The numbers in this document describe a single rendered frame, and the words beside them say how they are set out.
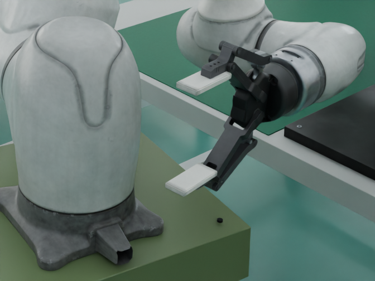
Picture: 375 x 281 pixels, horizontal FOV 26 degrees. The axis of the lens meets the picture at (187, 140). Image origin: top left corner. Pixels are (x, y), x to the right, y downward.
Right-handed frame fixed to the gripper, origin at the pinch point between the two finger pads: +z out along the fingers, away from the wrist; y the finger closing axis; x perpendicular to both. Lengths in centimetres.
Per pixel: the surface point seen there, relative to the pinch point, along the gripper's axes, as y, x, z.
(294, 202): -99, -47, -139
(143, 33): -29, -67, -76
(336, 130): -23, -5, -57
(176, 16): -28, -68, -90
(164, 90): -28, -44, -55
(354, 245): -97, -21, -129
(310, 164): -26, -4, -47
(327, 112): -23, -10, -63
